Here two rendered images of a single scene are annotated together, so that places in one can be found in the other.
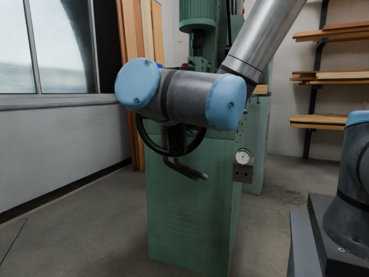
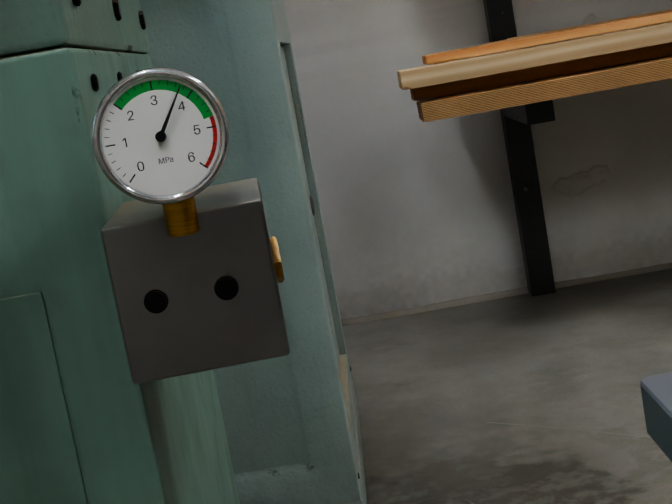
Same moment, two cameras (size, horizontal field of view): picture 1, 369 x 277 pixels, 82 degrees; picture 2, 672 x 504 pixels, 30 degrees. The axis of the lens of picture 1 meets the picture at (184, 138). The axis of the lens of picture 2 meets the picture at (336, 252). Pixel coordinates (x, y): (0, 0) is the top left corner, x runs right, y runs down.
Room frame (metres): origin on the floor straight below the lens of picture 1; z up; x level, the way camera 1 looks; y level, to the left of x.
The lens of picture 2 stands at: (0.23, -0.07, 0.69)
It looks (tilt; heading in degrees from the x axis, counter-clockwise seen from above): 9 degrees down; 337
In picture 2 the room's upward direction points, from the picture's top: 10 degrees counter-clockwise
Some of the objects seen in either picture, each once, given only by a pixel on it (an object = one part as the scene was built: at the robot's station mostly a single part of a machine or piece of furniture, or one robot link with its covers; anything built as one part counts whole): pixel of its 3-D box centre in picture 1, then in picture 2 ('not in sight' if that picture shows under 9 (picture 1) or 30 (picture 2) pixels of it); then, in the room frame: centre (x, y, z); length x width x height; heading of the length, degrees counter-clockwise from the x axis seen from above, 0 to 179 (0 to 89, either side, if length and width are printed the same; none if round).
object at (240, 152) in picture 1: (242, 158); (166, 153); (0.81, -0.23, 0.65); 0.06 x 0.04 x 0.08; 70
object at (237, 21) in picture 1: (235, 32); not in sight; (1.25, -0.28, 1.23); 0.09 x 0.08 x 0.15; 160
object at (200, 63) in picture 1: (198, 67); not in sight; (1.12, -0.07, 1.03); 0.14 x 0.07 x 0.09; 160
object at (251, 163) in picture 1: (244, 169); (203, 272); (0.87, -0.26, 0.58); 0.12 x 0.08 x 0.08; 160
